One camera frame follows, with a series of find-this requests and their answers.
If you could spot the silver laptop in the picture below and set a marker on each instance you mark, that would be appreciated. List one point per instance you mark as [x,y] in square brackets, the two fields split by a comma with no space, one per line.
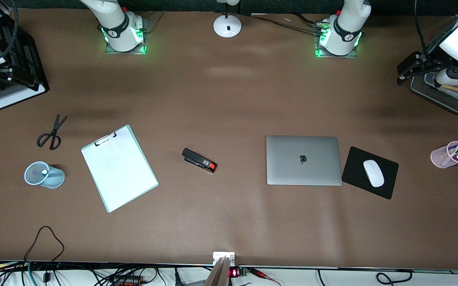
[284,167]

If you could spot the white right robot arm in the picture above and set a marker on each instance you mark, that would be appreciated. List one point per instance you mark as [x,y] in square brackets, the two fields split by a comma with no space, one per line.
[121,31]

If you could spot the yellow marker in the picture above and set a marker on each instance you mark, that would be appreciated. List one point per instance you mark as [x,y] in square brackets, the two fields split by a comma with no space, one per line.
[453,88]

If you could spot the white paper sheet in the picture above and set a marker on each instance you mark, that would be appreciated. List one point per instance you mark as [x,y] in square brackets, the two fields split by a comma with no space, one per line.
[18,99]

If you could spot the black stacked paper tray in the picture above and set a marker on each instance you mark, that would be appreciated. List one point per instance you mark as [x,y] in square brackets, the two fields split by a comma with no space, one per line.
[40,85]

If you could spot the pink mesh pen cup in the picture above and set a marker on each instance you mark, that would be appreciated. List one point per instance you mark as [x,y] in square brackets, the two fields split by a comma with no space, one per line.
[439,157]

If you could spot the white computer mouse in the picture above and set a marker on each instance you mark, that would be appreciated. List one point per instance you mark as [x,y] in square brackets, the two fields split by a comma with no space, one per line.
[373,173]

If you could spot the black mouse pad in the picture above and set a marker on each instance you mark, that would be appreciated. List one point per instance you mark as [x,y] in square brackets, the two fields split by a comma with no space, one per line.
[354,171]

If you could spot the light blue mesh cup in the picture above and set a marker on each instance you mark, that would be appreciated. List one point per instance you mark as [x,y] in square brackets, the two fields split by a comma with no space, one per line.
[54,180]

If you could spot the white clipboard teal edge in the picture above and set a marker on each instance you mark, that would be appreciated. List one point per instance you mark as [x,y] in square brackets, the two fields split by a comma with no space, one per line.
[125,186]

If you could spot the white lamp base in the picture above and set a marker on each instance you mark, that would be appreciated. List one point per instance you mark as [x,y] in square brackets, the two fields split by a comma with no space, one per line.
[227,26]

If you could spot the black stapler red tip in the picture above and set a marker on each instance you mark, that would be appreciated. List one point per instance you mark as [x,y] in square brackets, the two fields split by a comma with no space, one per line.
[197,159]

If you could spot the orange black connector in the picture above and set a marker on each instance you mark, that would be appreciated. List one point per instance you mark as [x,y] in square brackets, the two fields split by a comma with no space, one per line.
[127,280]

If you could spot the red LED display board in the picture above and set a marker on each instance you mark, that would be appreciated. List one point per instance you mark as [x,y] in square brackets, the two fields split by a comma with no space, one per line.
[235,273]

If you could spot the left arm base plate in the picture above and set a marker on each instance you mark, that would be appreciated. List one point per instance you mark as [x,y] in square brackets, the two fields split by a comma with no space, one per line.
[320,55]

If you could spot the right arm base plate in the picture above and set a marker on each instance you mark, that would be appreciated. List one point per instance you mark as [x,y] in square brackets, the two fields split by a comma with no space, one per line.
[109,49]

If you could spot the clear acrylic bracket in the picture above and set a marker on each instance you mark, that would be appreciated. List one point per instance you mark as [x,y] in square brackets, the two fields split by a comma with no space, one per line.
[153,22]

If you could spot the brown camera post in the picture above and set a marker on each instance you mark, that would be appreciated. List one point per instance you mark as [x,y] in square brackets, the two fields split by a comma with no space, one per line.
[219,274]

